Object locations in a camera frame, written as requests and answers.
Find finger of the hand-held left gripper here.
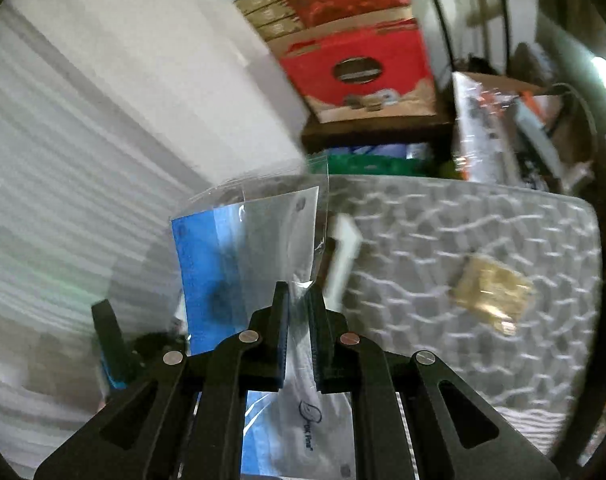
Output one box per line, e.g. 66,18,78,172
91,300,134,394

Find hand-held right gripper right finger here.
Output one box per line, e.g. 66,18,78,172
305,288,561,480

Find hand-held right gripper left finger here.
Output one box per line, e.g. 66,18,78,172
33,281,290,480

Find blue white face mask packet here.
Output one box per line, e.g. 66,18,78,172
170,152,357,480

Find white cardboard box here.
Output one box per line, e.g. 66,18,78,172
325,214,363,309

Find grey pebble pattern mat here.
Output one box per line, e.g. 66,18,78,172
327,175,602,442

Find gold foil packet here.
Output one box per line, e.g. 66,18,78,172
447,255,535,337

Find green bag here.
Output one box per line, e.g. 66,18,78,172
327,152,435,177

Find light blue box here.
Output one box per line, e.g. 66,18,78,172
512,99,560,167

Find open brown cardboard box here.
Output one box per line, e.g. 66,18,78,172
463,72,598,194

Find black metal stand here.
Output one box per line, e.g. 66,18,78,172
408,0,530,112

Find white cable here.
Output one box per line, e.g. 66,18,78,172
547,82,602,162

